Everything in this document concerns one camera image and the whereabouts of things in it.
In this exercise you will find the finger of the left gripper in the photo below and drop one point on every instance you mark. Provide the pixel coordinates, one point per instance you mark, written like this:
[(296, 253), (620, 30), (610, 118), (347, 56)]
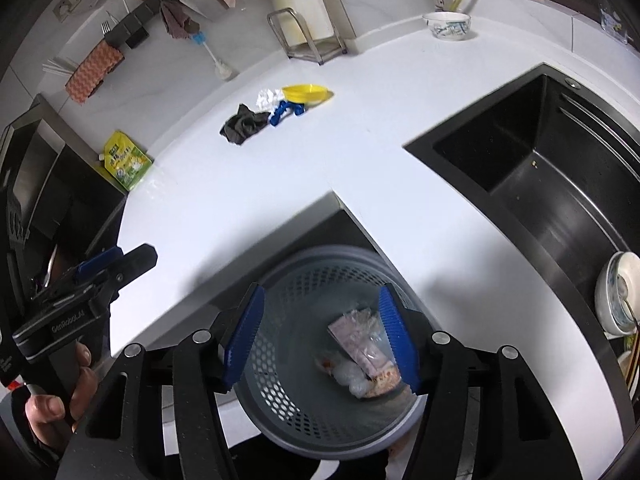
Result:
[(124, 270), (100, 262)]

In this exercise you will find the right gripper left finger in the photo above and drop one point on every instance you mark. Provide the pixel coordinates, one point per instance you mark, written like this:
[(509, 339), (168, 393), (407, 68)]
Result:
[(240, 334)]

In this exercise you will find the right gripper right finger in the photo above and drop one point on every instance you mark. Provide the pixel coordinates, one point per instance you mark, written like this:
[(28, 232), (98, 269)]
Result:
[(404, 350)]

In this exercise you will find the black cloth rag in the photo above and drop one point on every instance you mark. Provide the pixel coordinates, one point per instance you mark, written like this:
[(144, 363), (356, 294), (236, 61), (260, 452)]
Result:
[(244, 124)]

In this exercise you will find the white paper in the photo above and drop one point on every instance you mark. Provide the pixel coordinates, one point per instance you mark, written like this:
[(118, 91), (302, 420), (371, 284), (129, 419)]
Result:
[(268, 100)]

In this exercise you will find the blue ribbon scrap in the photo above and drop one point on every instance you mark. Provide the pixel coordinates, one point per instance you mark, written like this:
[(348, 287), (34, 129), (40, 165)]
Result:
[(284, 109)]

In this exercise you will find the yellow plastic bowl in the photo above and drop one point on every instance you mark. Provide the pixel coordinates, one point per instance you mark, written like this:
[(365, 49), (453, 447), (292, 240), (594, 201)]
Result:
[(307, 94)]

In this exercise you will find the red white snack wrapper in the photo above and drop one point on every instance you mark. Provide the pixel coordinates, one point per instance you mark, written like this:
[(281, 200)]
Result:
[(387, 381)]

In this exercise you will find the clear plastic bag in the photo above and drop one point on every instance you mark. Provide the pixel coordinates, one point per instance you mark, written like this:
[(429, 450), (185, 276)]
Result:
[(350, 376)]

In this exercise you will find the grey perforated trash bin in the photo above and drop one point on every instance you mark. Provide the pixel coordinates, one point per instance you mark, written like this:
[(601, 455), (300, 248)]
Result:
[(282, 391)]

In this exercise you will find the black kitchen sink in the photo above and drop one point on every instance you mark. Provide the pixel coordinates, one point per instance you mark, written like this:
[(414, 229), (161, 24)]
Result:
[(553, 167)]

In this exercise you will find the person's left hand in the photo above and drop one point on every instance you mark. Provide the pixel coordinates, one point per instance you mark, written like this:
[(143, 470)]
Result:
[(46, 414)]

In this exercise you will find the green yellow refill pouch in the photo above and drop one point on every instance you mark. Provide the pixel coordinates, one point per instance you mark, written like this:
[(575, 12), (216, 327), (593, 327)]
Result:
[(124, 160)]

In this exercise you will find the orange wavy sponge cloth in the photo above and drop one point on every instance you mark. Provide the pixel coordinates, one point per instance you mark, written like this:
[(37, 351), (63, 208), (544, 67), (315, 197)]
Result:
[(91, 72)]

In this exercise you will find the blue white bottle brush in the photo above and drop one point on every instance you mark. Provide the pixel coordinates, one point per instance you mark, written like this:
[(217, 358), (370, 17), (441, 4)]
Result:
[(223, 71)]

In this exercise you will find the white dishes in sink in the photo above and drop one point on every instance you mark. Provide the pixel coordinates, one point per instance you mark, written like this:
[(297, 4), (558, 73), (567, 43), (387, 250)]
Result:
[(617, 295)]

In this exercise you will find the brown hanging cloth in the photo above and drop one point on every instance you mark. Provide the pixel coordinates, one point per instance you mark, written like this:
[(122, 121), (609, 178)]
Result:
[(178, 24)]

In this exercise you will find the patterned ceramic bowl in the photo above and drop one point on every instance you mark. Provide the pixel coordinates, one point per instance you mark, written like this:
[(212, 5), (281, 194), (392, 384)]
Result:
[(445, 25)]

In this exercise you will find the clear glass measuring cup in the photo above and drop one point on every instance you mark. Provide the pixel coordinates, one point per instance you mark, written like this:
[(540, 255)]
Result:
[(612, 24)]

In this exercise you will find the black wall rail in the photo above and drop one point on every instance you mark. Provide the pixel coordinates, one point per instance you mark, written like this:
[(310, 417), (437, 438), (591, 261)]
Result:
[(131, 29)]

